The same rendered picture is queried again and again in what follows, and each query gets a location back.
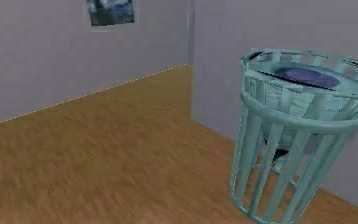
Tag dark blue wall picture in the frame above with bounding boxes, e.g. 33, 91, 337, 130
85, 0, 136, 28

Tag teal slatted trash can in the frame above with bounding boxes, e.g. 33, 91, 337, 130
228, 48, 358, 224

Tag dark blue round dish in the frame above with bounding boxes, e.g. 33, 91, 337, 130
274, 67, 341, 90

